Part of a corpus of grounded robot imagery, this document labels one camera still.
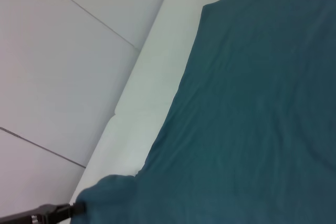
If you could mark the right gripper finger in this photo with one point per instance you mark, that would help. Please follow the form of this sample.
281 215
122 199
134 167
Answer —
52 212

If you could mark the teal blue shirt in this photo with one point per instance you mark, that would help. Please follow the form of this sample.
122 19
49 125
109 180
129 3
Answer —
236 116

